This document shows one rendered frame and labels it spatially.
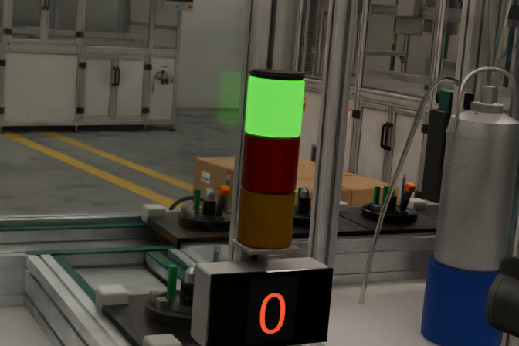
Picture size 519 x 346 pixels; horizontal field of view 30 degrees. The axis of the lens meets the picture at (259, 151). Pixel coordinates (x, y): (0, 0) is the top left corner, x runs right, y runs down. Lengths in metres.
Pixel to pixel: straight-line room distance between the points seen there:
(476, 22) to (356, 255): 0.58
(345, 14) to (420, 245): 0.62
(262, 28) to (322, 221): 1.20
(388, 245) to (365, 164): 5.05
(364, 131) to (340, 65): 5.31
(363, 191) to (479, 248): 4.10
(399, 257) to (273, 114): 1.48
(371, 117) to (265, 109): 6.40
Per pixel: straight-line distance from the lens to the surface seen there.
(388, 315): 2.04
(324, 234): 2.04
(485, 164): 1.82
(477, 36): 2.18
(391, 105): 7.05
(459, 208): 1.84
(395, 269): 2.30
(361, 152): 7.33
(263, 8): 0.87
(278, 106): 0.84
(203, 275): 0.86
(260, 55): 0.87
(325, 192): 2.02
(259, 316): 0.87
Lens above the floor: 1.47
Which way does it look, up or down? 9 degrees down
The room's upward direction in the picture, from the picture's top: 4 degrees clockwise
